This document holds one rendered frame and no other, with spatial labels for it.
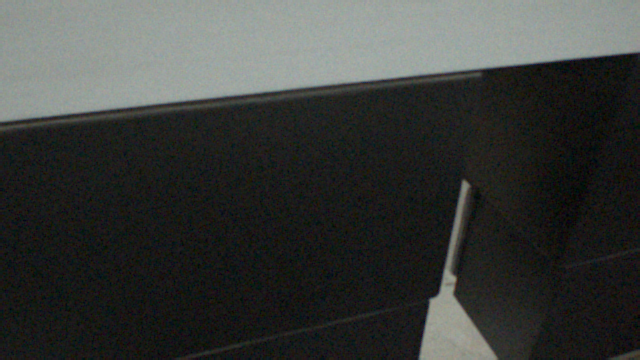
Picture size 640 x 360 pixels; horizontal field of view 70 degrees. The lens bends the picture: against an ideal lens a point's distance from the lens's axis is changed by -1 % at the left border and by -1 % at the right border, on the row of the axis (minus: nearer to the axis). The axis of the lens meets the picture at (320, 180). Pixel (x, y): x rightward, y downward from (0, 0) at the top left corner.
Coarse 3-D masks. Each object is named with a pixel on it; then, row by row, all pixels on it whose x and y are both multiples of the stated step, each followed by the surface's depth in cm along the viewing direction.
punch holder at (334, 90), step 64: (0, 128) 9; (64, 128) 10; (128, 128) 10; (192, 128) 10; (256, 128) 11; (320, 128) 11; (384, 128) 12; (448, 128) 13; (0, 192) 10; (64, 192) 10; (128, 192) 11; (192, 192) 11; (256, 192) 12; (320, 192) 12; (384, 192) 13; (448, 192) 14; (0, 256) 11; (64, 256) 11; (128, 256) 12; (192, 256) 12; (256, 256) 13; (320, 256) 14; (384, 256) 15; (0, 320) 12; (64, 320) 12; (128, 320) 13; (192, 320) 14; (256, 320) 14; (320, 320) 15; (384, 320) 16
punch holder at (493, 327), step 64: (576, 64) 15; (512, 128) 19; (576, 128) 16; (512, 192) 20; (576, 192) 16; (448, 256) 26; (512, 256) 21; (576, 256) 18; (512, 320) 22; (576, 320) 20
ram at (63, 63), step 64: (0, 0) 8; (64, 0) 8; (128, 0) 9; (192, 0) 9; (256, 0) 9; (320, 0) 10; (384, 0) 10; (448, 0) 11; (512, 0) 11; (576, 0) 12; (0, 64) 9; (64, 64) 9; (128, 64) 9; (192, 64) 10; (256, 64) 10; (320, 64) 11; (384, 64) 11; (448, 64) 11; (512, 64) 12
